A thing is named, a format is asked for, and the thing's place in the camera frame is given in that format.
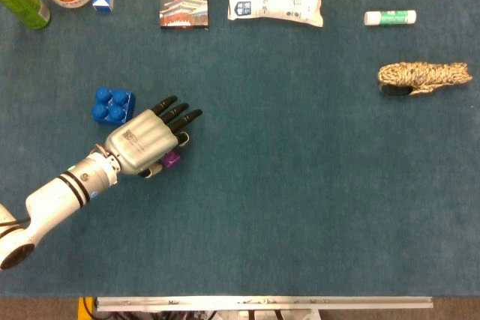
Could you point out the aluminium profile rail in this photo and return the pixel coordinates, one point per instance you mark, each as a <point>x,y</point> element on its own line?
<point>262,303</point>

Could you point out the blue toy brick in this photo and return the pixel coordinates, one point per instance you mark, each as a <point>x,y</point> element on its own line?
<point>108,106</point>

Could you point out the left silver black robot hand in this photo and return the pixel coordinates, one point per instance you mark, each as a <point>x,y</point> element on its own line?
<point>142,140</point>

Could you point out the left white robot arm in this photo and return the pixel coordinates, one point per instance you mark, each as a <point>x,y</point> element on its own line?
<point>56,200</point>

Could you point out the purple toy brick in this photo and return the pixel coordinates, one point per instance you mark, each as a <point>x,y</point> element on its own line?
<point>172,159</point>

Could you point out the green white glue stick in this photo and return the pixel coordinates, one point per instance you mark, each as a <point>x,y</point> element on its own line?
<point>390,17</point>

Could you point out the yellow frame piece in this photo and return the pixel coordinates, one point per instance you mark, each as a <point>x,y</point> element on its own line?
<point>84,308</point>

